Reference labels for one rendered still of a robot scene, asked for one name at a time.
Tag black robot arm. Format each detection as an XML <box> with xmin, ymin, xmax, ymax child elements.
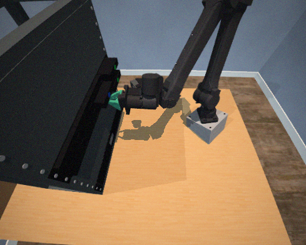
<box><xmin>128</xmin><ymin>0</ymin><xmax>253</xmax><ymax>124</ymax></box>

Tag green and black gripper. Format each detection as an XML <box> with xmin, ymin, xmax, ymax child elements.
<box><xmin>108</xmin><ymin>85</ymin><xmax>143</xmax><ymax>115</ymax></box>

